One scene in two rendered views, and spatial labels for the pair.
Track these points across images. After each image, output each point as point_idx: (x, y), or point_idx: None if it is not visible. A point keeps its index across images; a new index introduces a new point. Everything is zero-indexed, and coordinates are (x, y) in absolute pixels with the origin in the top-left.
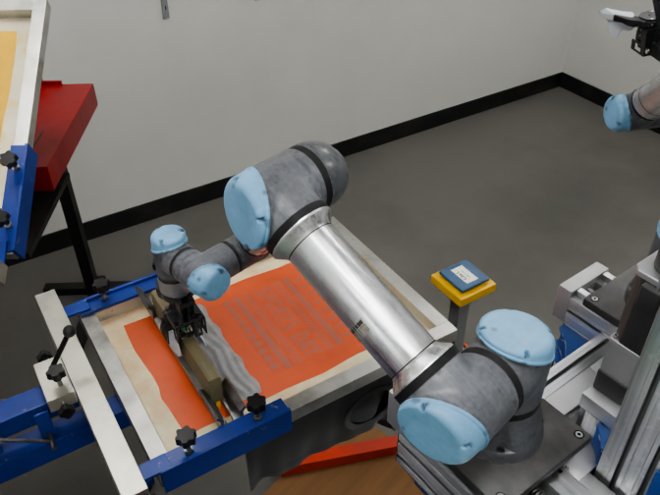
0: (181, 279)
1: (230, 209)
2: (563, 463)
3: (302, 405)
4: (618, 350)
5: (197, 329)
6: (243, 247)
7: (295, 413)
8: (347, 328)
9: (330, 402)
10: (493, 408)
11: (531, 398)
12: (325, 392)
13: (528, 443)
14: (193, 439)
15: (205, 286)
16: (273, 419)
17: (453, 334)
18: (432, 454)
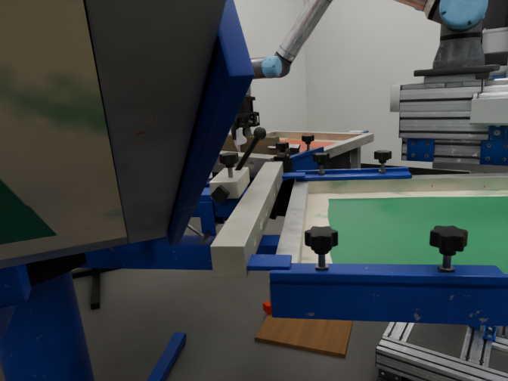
0: (256, 67)
1: None
2: (498, 67)
3: (325, 150)
4: (489, 34)
5: (255, 121)
6: (281, 57)
7: None
8: (317, 146)
9: (335, 155)
10: None
11: (481, 20)
12: (332, 147)
13: (483, 54)
14: (288, 143)
15: (274, 61)
16: (317, 149)
17: (373, 135)
18: (465, 17)
